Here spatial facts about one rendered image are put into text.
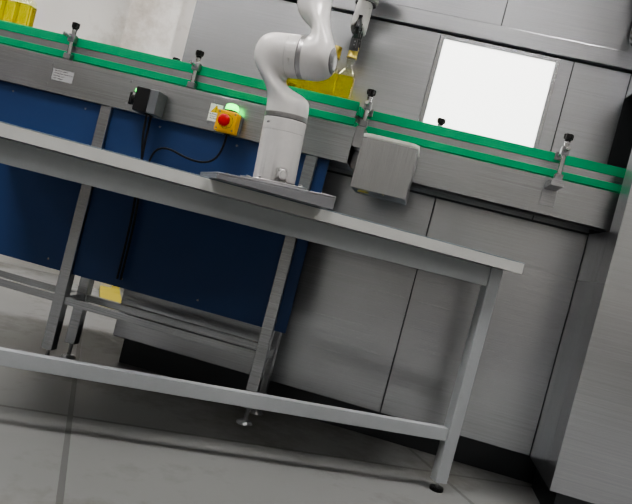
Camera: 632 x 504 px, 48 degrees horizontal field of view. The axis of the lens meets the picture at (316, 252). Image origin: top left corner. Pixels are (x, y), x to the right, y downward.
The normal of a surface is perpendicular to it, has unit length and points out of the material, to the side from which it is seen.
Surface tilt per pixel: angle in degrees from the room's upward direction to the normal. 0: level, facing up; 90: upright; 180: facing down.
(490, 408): 90
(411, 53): 90
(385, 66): 90
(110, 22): 90
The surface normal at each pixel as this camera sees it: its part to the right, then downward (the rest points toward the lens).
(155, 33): 0.29, 0.10
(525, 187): -0.14, -0.01
